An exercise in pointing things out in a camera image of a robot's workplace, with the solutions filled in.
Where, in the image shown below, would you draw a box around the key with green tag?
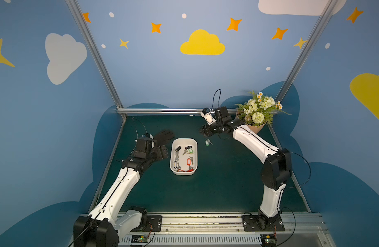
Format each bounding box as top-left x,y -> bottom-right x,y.
205,139 -> 213,146
183,146 -> 194,155

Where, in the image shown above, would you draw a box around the key with black solid tag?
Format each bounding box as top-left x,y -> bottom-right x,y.
175,146 -> 181,162

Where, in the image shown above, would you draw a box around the key with red window tag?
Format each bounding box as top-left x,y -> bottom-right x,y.
187,157 -> 194,169

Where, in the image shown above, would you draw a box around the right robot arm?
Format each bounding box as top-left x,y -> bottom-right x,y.
200,107 -> 292,229

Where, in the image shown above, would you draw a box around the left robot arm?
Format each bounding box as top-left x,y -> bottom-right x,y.
70,136 -> 169,247

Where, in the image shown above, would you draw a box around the white plastic storage box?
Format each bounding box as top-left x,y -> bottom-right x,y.
170,138 -> 198,176

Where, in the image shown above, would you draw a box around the black yellow work glove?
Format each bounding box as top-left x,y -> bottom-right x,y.
153,130 -> 175,146

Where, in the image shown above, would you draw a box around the potted artificial flowers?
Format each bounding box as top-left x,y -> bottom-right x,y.
236,91 -> 290,134

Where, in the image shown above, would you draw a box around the left controller board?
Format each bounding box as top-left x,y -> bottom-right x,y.
130,235 -> 149,244

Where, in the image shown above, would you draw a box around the controller board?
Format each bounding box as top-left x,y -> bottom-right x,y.
260,235 -> 277,247
130,235 -> 149,244

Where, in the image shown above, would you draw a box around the right controller board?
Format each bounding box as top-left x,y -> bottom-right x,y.
260,235 -> 277,247

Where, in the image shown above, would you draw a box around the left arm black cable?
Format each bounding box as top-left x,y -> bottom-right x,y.
127,117 -> 150,156

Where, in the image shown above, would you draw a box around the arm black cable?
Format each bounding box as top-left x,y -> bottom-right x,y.
281,151 -> 312,189
127,117 -> 150,156

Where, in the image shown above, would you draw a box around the rear aluminium frame rail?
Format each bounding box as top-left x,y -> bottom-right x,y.
116,107 -> 239,115

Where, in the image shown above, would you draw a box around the left floor frame rail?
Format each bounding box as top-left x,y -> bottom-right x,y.
88,119 -> 126,212

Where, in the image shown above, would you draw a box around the floor frame rail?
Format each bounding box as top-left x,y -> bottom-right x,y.
88,119 -> 126,212
268,125 -> 312,214

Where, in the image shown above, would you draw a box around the right floor frame rail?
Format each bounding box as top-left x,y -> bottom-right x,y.
268,125 -> 312,214

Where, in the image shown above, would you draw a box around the right rear aluminium post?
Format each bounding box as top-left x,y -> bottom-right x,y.
274,0 -> 340,103

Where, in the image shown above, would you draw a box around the aluminium post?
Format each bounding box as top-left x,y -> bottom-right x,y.
66,0 -> 127,121
274,0 -> 340,103

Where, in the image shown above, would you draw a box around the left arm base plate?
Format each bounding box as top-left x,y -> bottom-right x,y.
131,215 -> 163,233

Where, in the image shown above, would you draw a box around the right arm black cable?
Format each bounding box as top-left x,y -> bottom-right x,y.
281,151 -> 312,189

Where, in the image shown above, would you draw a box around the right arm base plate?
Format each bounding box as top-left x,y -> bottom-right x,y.
242,214 -> 285,232

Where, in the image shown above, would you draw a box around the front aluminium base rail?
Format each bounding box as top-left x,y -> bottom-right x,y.
118,212 -> 336,247

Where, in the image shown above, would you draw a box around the left rear aluminium post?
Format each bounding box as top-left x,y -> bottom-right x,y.
66,0 -> 127,121

